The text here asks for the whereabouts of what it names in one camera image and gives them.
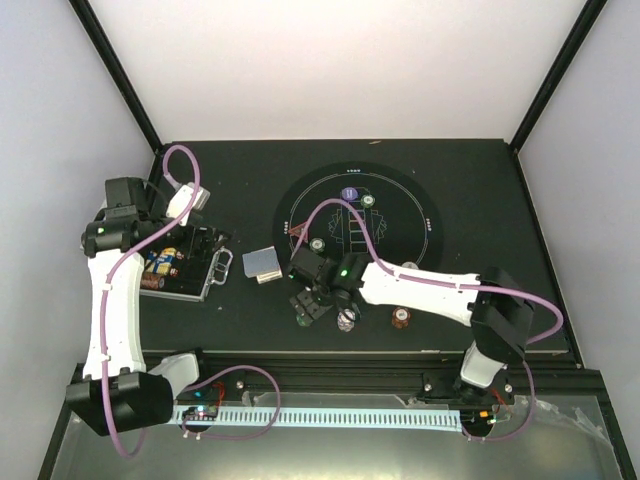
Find blue poker chip stack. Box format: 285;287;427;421
336;308;360;333

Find green poker chip stack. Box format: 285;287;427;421
296;314;313;327

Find red triangular dealer button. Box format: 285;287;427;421
288;223;305;237

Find purple round blind button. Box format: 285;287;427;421
340;186;361;203

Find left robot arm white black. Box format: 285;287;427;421
65;177;224;436

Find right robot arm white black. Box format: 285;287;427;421
287;247;534;404

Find aluminium poker chip case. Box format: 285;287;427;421
140;226;234;302

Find chips inside case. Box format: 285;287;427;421
141;247;186;291

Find blue playing card deck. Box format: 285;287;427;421
242;246;280;278

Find white card box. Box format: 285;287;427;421
256;269;282;284

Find red poker chip stack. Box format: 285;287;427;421
391;307;411;329

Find round black poker mat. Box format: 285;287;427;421
272;162;444;271

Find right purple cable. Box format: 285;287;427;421
289;198;565;444

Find purple cable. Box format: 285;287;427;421
289;198;565;444
99;143;281;459

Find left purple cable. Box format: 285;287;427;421
99;143;281;459

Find white slotted cable duct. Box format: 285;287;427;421
169;405;462;433

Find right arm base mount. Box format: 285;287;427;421
419;369;514;438

